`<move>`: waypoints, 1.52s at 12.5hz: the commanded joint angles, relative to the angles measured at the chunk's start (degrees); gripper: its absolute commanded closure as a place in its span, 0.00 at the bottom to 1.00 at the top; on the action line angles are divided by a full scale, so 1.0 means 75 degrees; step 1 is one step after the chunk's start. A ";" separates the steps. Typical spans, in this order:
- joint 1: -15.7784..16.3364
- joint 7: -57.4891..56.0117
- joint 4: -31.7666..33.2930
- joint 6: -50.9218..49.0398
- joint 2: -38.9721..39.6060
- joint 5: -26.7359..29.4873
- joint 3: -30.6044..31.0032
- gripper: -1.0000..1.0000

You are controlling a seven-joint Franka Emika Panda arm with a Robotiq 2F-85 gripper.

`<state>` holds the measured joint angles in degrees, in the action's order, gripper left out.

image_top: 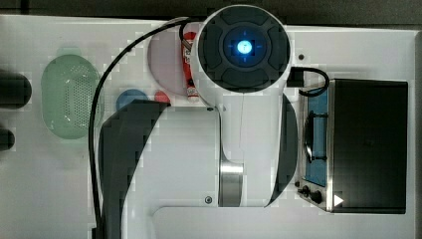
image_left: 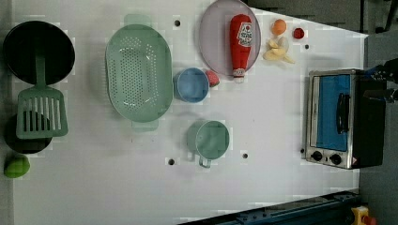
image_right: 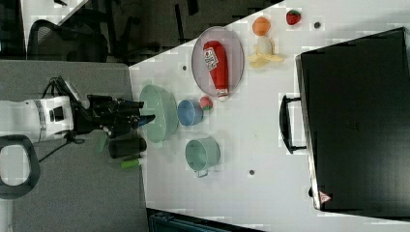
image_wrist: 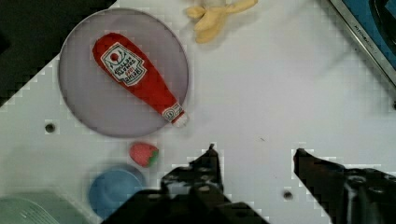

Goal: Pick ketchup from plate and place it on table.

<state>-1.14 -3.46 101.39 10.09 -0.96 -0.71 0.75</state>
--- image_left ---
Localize red plush ketchup bottle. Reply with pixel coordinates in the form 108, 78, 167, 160
229, 14, 253, 83

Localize grey round plate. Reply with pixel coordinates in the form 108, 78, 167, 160
198, 0, 261, 76

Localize blue cup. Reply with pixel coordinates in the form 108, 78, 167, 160
174, 67, 209, 103

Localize toy strawberry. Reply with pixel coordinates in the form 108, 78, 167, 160
206, 70, 220, 87

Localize green perforated colander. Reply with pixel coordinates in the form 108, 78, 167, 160
105, 14, 174, 132

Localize yellow toy garlic pieces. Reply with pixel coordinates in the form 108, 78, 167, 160
263, 37, 295, 64

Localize orange toy fruit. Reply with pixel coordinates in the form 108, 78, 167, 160
271, 19, 287, 36

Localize silver toaster oven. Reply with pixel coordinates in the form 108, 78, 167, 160
304, 69, 387, 170

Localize green slotted spatula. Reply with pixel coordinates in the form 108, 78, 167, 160
16, 52, 69, 140

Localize small black bowl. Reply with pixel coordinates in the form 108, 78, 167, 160
4, 114, 52, 154

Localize large black bowl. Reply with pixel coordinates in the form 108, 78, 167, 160
3, 21, 75, 85

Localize green toy pepper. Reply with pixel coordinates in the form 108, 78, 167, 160
4, 156, 31, 178

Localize yellow red emergency button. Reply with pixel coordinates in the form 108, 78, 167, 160
351, 206, 377, 225

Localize green mug with handle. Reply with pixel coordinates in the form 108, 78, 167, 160
187, 120, 230, 169

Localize blue metal frame rail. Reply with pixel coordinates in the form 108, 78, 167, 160
178, 191, 361, 225

